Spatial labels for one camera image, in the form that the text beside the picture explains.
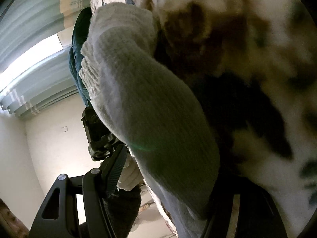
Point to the dark green folded blanket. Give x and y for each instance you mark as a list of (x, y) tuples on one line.
[(80, 27)]

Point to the narrow green striped curtain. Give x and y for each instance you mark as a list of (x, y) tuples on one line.
[(44, 94)]

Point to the dark teal garment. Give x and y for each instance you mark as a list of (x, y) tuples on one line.
[(76, 74)]

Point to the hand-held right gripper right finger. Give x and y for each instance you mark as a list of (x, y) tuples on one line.
[(262, 215)]

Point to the wide green striped curtain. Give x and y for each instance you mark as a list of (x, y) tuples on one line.
[(29, 17)]

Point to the window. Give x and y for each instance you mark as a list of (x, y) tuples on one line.
[(29, 64)]

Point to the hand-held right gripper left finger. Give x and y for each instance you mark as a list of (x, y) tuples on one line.
[(115, 168)]

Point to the floral bed blanket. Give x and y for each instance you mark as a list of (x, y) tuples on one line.
[(260, 42)]

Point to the white wall plate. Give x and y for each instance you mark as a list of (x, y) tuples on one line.
[(65, 129)]

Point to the grey short pants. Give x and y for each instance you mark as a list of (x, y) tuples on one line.
[(148, 104)]

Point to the person's left hand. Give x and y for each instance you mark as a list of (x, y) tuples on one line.
[(130, 176)]

